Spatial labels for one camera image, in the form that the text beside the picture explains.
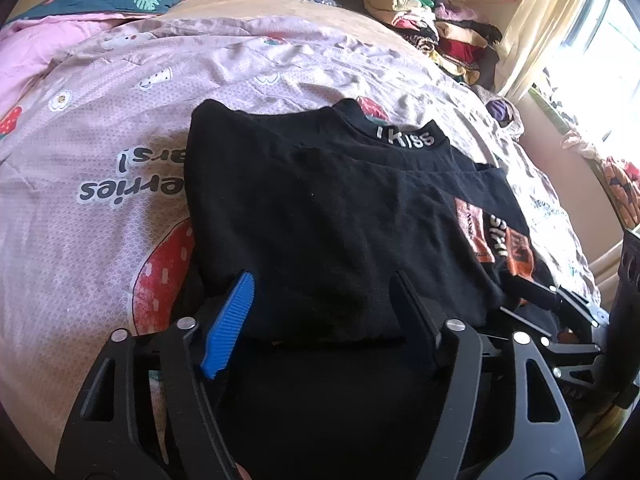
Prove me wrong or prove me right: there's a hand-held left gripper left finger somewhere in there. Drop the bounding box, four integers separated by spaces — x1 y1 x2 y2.
55 270 256 480

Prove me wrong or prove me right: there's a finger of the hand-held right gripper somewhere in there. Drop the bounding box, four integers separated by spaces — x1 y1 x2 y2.
500 275 610 333
540 337 608 403

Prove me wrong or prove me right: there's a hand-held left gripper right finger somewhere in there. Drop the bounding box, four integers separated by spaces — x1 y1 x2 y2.
389 270 586 480

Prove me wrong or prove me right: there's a black sweater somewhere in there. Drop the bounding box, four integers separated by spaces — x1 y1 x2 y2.
182 99 558 348

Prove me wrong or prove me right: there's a pile of folded clothes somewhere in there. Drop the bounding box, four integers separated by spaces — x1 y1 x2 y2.
362 0 503 86

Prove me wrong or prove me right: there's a pink printed duvet cover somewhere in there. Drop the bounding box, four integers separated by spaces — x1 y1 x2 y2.
0 15 601 441

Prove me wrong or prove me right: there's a window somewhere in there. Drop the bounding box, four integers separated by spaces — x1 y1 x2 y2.
540 0 640 161

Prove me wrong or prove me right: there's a cream curtain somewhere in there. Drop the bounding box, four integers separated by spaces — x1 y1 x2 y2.
495 0 596 96

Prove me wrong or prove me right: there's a plain pink blanket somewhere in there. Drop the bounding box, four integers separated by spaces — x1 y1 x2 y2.
0 14 146 116

